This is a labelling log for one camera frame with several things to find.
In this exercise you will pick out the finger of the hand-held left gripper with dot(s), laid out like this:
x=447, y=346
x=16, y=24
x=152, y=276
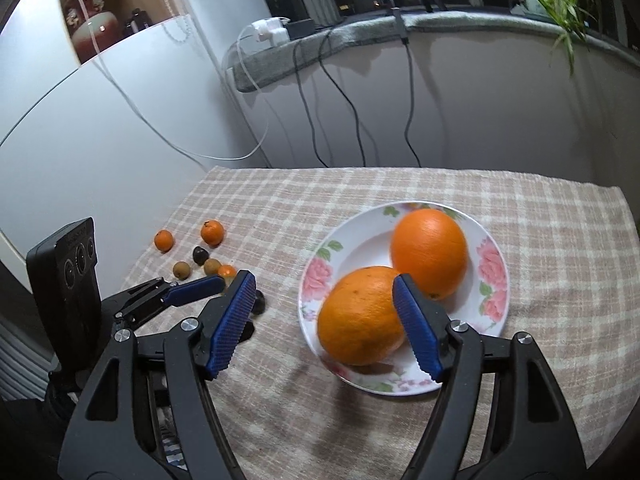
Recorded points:
x=258, y=304
x=195, y=290

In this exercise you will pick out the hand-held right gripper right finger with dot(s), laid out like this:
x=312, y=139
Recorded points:
x=417, y=330

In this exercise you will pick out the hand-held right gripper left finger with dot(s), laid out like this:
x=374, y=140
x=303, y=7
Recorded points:
x=230, y=325

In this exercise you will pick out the small round mandarin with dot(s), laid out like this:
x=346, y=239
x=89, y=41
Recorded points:
x=164, y=240

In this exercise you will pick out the mandarin with stem twig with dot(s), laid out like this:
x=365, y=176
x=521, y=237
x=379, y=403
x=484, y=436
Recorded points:
x=212, y=233

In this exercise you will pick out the bowl of oranges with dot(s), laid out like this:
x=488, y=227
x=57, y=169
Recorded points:
x=360, y=240

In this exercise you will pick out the brown small fruit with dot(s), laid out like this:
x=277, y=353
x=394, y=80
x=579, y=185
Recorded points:
x=181, y=270
x=213, y=266

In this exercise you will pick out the dark small fruit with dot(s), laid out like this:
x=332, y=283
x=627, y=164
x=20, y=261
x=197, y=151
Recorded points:
x=200, y=255

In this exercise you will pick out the tiny orange fruit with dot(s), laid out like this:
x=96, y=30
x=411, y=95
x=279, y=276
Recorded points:
x=227, y=271

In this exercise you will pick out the large orange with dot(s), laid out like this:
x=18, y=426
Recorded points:
x=357, y=317
x=429, y=252

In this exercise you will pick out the beige checkered tablecloth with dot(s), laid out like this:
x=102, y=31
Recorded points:
x=550, y=260

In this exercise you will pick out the red vase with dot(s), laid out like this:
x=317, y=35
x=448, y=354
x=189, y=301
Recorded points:
x=95, y=32

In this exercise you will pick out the white power adapter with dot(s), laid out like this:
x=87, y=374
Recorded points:
x=270, y=25
x=275, y=37

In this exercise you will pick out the black appliance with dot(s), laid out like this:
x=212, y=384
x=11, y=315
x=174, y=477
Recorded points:
x=136, y=21

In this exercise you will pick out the black power adapter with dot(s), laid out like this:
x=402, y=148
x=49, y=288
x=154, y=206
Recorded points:
x=301, y=28

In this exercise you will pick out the black light stand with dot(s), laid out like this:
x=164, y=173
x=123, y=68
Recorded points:
x=400, y=25

